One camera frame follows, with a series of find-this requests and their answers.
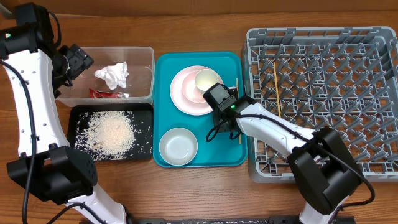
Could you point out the small pink plate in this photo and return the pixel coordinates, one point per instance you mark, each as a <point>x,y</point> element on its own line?
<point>189,89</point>

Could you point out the black waste tray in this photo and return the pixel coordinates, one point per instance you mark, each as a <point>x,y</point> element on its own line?
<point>143,124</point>

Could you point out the wooden chopstick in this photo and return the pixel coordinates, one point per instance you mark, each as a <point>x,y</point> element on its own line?
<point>237,91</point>
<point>277,90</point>

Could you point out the pile of rice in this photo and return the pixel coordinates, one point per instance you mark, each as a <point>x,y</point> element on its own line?
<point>107,133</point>

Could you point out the clear plastic bin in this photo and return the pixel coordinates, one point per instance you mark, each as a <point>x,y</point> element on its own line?
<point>139,83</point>

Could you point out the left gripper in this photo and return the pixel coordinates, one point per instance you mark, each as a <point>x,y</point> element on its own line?
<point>80,61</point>

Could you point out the red snack wrapper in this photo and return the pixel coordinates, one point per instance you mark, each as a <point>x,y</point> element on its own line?
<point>103,94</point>

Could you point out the teal serving tray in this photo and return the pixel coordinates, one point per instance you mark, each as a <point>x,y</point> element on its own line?
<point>221,151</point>

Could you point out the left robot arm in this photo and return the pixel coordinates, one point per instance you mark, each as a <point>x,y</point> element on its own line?
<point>47,167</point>

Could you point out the large pink plate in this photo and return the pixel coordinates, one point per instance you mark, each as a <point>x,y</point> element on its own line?
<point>178,98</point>

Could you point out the white paper cup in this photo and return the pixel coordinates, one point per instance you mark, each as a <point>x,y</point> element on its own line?
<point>206,78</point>

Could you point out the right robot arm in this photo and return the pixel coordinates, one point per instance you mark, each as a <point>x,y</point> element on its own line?
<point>323,168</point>

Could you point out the white tissue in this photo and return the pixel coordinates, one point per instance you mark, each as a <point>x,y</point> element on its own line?
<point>114,75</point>

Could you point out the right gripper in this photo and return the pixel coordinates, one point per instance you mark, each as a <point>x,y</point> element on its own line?
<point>216,118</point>

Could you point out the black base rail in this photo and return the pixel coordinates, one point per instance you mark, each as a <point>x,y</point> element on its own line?
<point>269,220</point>

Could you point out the grey bowl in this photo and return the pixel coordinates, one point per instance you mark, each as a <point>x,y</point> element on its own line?
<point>178,146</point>

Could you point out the grey dishwasher rack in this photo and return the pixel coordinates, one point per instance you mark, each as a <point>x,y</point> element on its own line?
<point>341,77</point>

